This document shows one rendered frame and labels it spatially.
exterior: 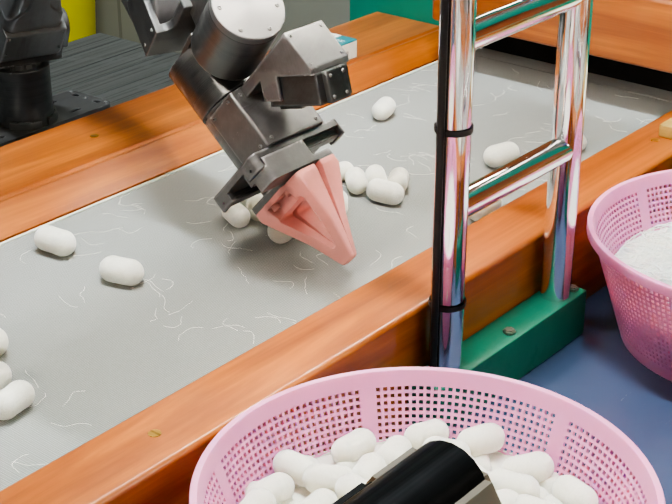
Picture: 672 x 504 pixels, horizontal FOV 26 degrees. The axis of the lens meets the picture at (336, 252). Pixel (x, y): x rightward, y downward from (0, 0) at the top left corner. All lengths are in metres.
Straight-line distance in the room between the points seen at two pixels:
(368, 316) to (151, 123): 0.43
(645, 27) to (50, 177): 0.59
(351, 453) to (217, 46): 0.33
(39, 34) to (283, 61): 0.53
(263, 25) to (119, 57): 0.81
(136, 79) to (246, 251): 0.65
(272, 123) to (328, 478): 0.32
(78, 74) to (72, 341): 0.80
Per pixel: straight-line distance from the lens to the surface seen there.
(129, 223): 1.22
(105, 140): 1.33
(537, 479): 0.91
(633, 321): 1.13
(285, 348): 0.97
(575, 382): 1.13
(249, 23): 1.07
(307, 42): 1.07
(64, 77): 1.81
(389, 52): 1.57
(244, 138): 1.10
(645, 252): 1.21
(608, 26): 1.47
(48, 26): 1.55
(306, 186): 1.09
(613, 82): 1.57
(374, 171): 1.27
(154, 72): 1.81
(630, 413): 1.09
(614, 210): 1.22
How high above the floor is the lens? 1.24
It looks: 26 degrees down
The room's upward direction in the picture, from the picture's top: straight up
